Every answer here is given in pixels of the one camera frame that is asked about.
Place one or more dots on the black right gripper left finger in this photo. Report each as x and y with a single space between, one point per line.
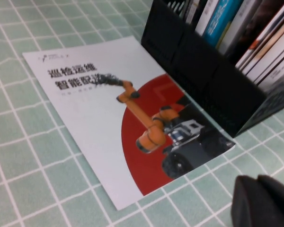
251 203

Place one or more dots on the white spine car suspension book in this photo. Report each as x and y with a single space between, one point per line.
281 73

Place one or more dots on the black mesh book holder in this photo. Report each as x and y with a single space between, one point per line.
198 71

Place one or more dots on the grey spine orange-band book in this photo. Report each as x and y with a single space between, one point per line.
241 23

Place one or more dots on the blue spine mechanism book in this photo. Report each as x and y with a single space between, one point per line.
221 21

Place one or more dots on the white spine orange-band book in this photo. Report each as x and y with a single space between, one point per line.
207 16

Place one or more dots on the grey spine thin book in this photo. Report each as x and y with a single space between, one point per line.
191 11

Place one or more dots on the white thin magazine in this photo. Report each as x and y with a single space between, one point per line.
272 49

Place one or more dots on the red cover brochure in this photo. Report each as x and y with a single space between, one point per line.
262 39

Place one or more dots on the dark cover floppy magazine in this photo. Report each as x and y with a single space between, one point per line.
258 28

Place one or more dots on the green white checkered tablecloth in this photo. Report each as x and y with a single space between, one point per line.
26 153

